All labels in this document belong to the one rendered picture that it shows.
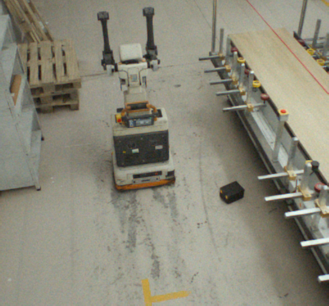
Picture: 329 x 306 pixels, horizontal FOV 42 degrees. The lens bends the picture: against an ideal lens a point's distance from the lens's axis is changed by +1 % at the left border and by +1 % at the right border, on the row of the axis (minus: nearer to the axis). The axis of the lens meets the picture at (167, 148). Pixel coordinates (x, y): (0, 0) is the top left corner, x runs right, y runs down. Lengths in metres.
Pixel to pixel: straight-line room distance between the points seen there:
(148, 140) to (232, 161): 1.14
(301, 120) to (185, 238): 1.50
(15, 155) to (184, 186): 1.73
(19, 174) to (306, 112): 2.86
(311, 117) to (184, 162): 1.51
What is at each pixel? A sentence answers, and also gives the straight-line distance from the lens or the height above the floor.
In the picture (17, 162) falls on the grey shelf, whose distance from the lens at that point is 4.49.
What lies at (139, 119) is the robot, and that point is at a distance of 3.89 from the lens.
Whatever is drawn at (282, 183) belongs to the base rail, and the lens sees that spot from 3.64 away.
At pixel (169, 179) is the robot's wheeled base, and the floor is 0.11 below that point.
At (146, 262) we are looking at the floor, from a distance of 3.92.
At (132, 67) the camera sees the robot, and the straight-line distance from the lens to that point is 4.09.
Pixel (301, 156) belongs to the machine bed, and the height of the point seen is 0.78.
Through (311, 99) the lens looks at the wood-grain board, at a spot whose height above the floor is 0.90.
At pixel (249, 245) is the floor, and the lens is 4.05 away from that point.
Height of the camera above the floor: 3.19
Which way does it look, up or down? 40 degrees down
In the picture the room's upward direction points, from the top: 2 degrees counter-clockwise
